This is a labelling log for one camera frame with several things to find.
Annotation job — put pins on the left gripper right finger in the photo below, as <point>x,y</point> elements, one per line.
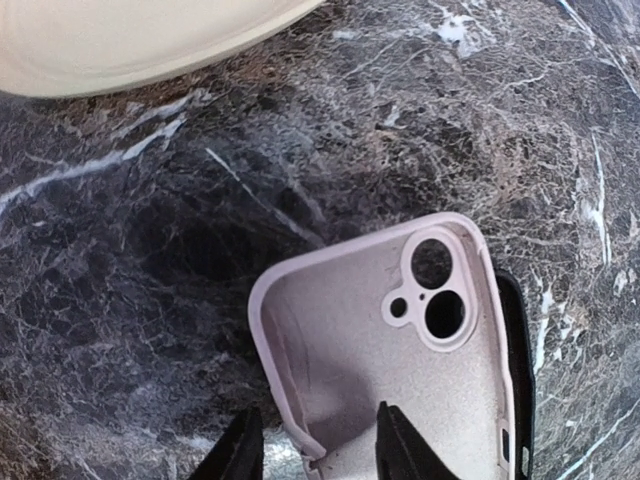
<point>400,450</point>

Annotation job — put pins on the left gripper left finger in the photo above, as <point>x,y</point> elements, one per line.
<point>239,453</point>

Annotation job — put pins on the pink silicone phone case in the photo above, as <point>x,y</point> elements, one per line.
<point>410,316</point>

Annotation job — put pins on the black phone case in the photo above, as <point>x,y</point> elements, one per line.
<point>521,370</point>

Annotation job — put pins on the beige round plate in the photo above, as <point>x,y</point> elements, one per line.
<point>76,48</point>

